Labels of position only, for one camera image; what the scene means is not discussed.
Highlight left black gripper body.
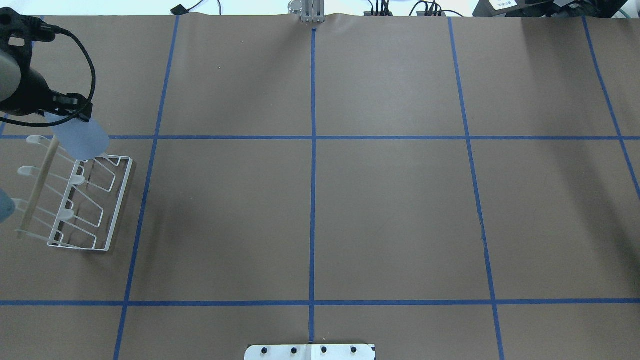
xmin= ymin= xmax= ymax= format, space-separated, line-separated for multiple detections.
xmin=0 ymin=64 xmax=58 ymax=116

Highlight light blue plastic cup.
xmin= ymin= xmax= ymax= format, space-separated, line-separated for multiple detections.
xmin=51 ymin=118 xmax=110 ymax=161

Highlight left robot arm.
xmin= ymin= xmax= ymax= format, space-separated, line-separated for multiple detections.
xmin=1 ymin=46 xmax=109 ymax=160

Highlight small black sensor box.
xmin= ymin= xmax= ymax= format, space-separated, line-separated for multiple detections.
xmin=170 ymin=4 xmax=190 ymax=16

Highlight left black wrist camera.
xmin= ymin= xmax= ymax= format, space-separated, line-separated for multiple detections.
xmin=0 ymin=7 xmax=57 ymax=47

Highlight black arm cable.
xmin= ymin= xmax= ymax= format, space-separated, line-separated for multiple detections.
xmin=0 ymin=20 xmax=97 ymax=128

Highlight white wire cup holder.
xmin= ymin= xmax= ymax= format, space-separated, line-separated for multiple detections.
xmin=11 ymin=136 xmax=135 ymax=253

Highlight aluminium frame post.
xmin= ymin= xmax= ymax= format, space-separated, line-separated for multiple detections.
xmin=287 ymin=0 xmax=326 ymax=24

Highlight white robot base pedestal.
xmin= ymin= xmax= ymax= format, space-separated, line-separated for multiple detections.
xmin=244 ymin=343 xmax=377 ymax=360

